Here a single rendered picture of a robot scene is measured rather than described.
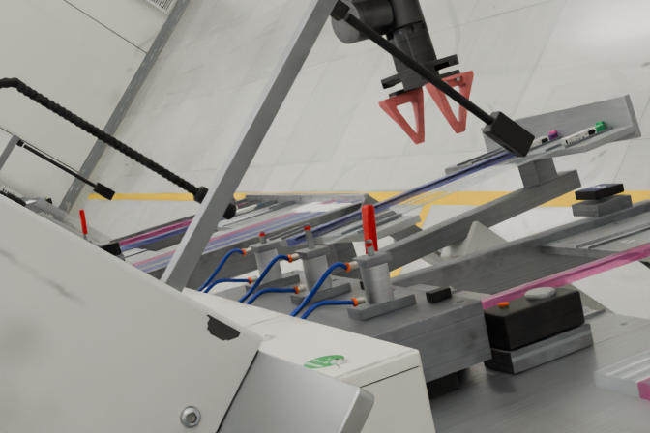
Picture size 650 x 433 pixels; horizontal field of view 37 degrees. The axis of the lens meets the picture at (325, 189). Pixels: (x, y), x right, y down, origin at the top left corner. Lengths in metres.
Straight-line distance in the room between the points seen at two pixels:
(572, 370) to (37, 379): 0.45
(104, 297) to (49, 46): 8.22
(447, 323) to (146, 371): 0.36
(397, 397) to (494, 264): 0.65
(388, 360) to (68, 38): 8.15
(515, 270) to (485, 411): 0.54
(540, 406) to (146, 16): 8.27
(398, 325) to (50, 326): 0.37
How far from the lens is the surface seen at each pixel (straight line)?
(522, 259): 1.24
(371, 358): 0.59
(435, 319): 0.74
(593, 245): 1.20
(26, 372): 0.42
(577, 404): 0.69
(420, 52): 1.31
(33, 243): 0.41
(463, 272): 1.19
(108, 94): 8.68
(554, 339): 0.79
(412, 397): 0.59
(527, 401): 0.71
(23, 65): 8.57
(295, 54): 0.78
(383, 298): 0.78
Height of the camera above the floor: 1.57
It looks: 22 degrees down
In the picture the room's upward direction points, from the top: 58 degrees counter-clockwise
